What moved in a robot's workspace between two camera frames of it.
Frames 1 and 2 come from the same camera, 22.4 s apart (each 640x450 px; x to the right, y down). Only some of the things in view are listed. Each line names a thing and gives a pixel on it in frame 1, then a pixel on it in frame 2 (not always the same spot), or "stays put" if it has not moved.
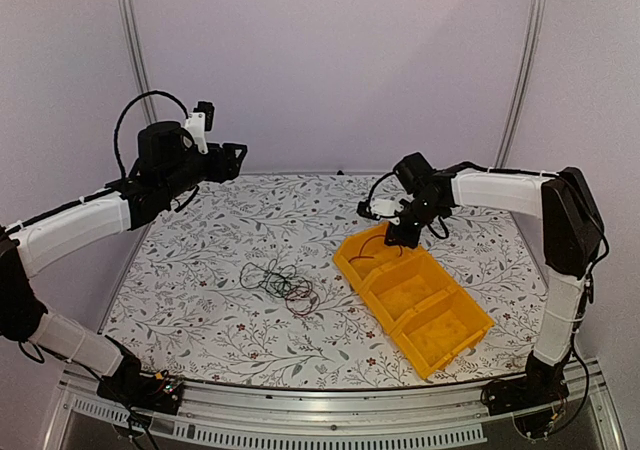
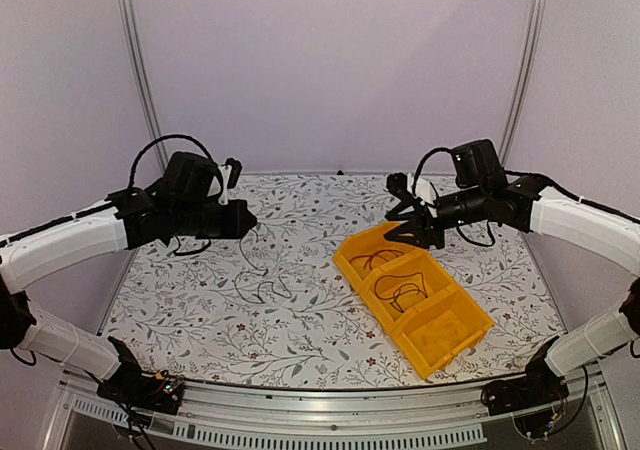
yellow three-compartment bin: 426,311 stays put
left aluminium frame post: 129,14 stays put
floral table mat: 238,283 stays put
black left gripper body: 219,172 to 224,229
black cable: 286,283 to 264,270
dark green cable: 279,281 to 401,292
